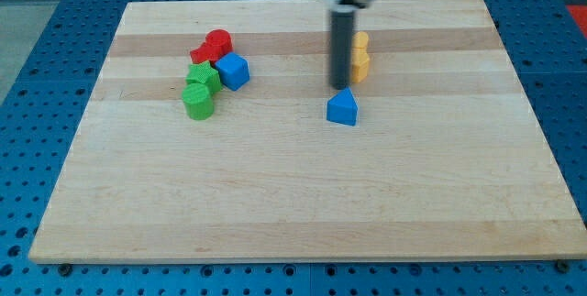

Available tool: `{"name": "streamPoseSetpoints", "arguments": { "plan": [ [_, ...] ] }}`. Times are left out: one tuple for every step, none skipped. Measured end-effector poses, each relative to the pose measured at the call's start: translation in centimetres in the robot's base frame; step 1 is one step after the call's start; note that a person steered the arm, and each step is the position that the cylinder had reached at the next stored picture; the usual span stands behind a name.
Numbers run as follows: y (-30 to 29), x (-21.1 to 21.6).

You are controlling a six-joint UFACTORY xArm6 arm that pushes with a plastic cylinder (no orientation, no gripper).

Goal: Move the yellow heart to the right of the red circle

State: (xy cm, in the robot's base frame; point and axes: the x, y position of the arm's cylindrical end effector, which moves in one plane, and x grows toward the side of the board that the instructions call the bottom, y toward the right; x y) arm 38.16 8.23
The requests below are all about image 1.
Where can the yellow heart block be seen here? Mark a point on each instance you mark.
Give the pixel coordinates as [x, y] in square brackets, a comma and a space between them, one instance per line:
[360, 40]

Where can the blue triangle block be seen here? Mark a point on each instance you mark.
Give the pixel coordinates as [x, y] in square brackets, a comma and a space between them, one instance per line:
[342, 108]

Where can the blue cube block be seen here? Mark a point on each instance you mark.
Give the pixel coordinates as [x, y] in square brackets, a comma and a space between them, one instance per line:
[233, 71]

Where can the green cylinder block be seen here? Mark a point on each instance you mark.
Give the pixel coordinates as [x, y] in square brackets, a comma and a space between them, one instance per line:
[198, 102]

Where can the yellow hexagon block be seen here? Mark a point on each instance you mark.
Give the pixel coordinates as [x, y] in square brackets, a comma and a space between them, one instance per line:
[360, 64]

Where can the green star block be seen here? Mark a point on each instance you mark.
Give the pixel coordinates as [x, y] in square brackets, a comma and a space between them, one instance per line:
[205, 74]

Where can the red cylinder block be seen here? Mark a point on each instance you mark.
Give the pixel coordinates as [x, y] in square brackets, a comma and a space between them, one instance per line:
[219, 40]

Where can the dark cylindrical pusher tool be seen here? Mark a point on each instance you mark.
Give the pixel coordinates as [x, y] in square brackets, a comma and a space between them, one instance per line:
[340, 47]

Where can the red star block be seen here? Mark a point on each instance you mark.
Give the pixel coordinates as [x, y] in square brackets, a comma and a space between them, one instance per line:
[206, 52]

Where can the wooden board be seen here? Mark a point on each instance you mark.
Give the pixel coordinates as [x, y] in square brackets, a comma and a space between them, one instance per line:
[447, 161]

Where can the black screw left front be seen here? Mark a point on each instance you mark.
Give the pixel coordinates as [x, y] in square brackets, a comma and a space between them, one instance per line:
[64, 270]

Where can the black screw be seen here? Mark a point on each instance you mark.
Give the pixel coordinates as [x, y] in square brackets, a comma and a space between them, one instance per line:
[562, 266]
[64, 270]

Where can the black screw right front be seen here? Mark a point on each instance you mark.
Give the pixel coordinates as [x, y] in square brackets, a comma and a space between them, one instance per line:
[562, 266]

